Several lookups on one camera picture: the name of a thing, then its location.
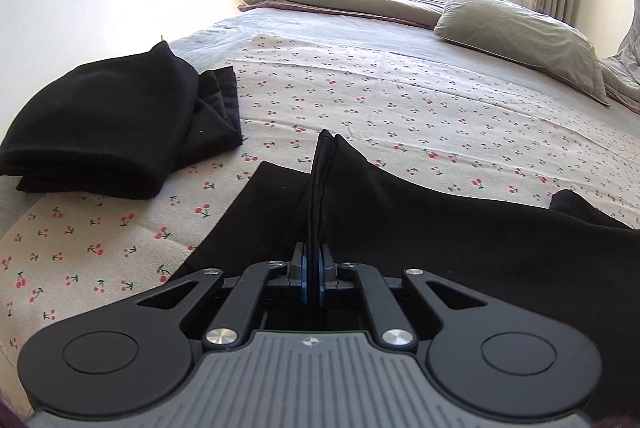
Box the black pants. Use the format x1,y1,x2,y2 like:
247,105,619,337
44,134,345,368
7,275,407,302
0,41,245,201
170,129,640,415

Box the grey quilted blanket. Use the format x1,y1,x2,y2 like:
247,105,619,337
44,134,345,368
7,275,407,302
599,0,640,115

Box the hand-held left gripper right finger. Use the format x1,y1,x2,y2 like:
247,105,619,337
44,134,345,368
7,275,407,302
315,243,490,352

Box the grey bed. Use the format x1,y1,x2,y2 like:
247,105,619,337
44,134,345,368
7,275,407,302
0,2,640,239

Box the cherry print white cloth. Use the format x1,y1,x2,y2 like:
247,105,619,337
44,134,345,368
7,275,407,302
0,32,640,409

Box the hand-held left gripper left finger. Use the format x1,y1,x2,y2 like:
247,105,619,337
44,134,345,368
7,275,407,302
137,242,309,352

